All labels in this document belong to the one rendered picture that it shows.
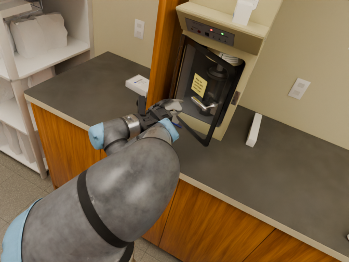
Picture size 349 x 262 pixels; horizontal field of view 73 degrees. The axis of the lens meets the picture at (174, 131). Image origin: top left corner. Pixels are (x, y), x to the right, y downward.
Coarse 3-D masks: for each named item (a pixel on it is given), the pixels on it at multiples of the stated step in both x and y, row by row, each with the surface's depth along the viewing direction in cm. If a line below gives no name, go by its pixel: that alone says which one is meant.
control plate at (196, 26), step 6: (186, 18) 85; (186, 24) 90; (192, 24) 88; (198, 24) 86; (204, 24) 84; (192, 30) 92; (204, 30) 88; (210, 30) 86; (216, 30) 84; (222, 30) 82; (210, 36) 90; (216, 36) 88; (222, 36) 86; (228, 36) 84; (222, 42) 90; (228, 42) 88
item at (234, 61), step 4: (208, 48) 104; (212, 48) 101; (212, 52) 101; (216, 52) 100; (220, 52) 99; (220, 56) 99; (224, 56) 99; (228, 56) 99; (232, 56) 99; (228, 60) 99; (232, 60) 100; (236, 60) 100; (240, 60) 102; (232, 64) 100; (236, 64) 101
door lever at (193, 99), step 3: (192, 99) 97; (195, 99) 96; (195, 102) 96; (198, 102) 95; (201, 102) 95; (198, 105) 95; (201, 105) 94; (204, 105) 94; (210, 105) 97; (213, 105) 95; (201, 108) 95; (204, 108) 93; (207, 108) 94; (210, 108) 95; (213, 108) 96
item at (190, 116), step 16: (192, 48) 96; (192, 64) 98; (208, 64) 91; (224, 64) 85; (176, 80) 110; (192, 80) 101; (208, 80) 94; (224, 80) 87; (176, 96) 114; (192, 96) 104; (208, 96) 96; (224, 96) 90; (192, 112) 108; (208, 112) 99; (192, 128) 111; (208, 128) 102; (208, 144) 106
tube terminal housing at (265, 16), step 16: (192, 0) 90; (208, 0) 87; (224, 0) 85; (272, 0) 79; (256, 16) 84; (272, 16) 81; (224, 48) 95; (240, 80) 99; (240, 96) 108; (224, 128) 116
